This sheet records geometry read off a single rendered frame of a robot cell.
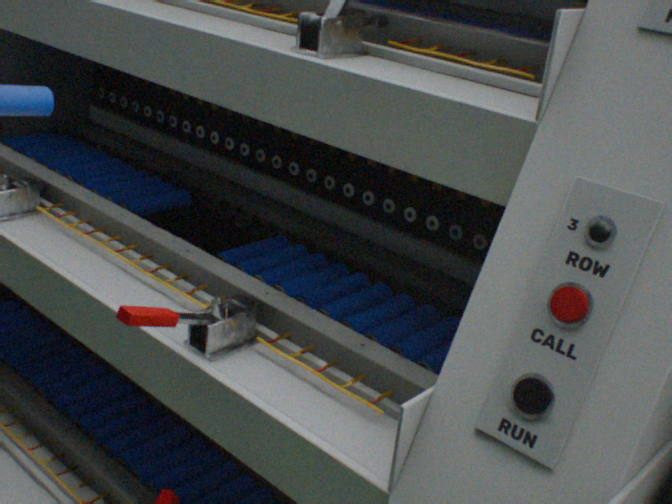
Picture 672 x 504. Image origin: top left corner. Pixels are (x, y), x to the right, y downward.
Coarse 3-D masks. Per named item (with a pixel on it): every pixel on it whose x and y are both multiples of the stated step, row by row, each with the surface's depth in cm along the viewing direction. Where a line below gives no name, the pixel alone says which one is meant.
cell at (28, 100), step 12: (0, 96) 47; (12, 96) 48; (24, 96) 48; (36, 96) 49; (48, 96) 49; (0, 108) 47; (12, 108) 48; (24, 108) 48; (36, 108) 49; (48, 108) 50
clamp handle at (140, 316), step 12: (120, 312) 43; (132, 312) 43; (144, 312) 44; (156, 312) 45; (168, 312) 45; (180, 312) 47; (216, 312) 48; (132, 324) 43; (144, 324) 44; (156, 324) 45; (168, 324) 45; (204, 324) 48
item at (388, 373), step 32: (0, 160) 71; (32, 160) 71; (64, 192) 65; (64, 224) 62; (96, 224) 63; (128, 224) 60; (160, 256) 58; (192, 256) 56; (224, 288) 53; (256, 288) 52; (256, 320) 52; (288, 320) 50; (320, 320) 49; (320, 352) 48; (352, 352) 46; (384, 352) 46; (352, 384) 45; (384, 384) 45; (416, 384) 44
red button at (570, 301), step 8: (560, 288) 35; (568, 288) 34; (576, 288) 34; (552, 296) 35; (560, 296) 35; (568, 296) 34; (576, 296) 34; (584, 296) 34; (552, 304) 35; (560, 304) 34; (568, 304) 34; (576, 304) 34; (584, 304) 34; (552, 312) 35; (560, 312) 34; (568, 312) 34; (576, 312) 34; (584, 312) 34; (560, 320) 34; (568, 320) 34; (576, 320) 34
